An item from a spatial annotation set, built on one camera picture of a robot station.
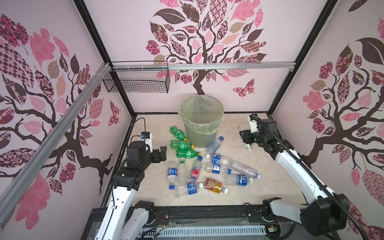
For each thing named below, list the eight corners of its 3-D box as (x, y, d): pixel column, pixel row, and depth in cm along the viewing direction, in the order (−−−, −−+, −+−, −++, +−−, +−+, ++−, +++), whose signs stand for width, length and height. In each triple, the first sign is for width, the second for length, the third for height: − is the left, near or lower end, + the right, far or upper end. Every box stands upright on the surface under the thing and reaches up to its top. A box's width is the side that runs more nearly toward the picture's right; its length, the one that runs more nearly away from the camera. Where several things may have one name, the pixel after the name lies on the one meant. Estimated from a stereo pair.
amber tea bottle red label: (203, 189, 84) (203, 186, 80) (205, 180, 87) (206, 177, 83) (225, 197, 81) (227, 194, 77) (227, 188, 84) (229, 185, 80)
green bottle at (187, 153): (176, 158, 94) (175, 156, 92) (177, 151, 97) (176, 149, 95) (201, 158, 94) (201, 155, 92) (201, 151, 97) (201, 149, 95)
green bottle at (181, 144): (170, 149, 101) (169, 145, 96) (172, 143, 104) (171, 138, 100) (193, 153, 99) (193, 148, 95) (194, 146, 103) (194, 141, 98)
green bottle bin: (169, 132, 111) (168, 128, 106) (174, 129, 113) (173, 124, 108) (183, 145, 103) (183, 140, 99) (188, 141, 106) (188, 136, 101)
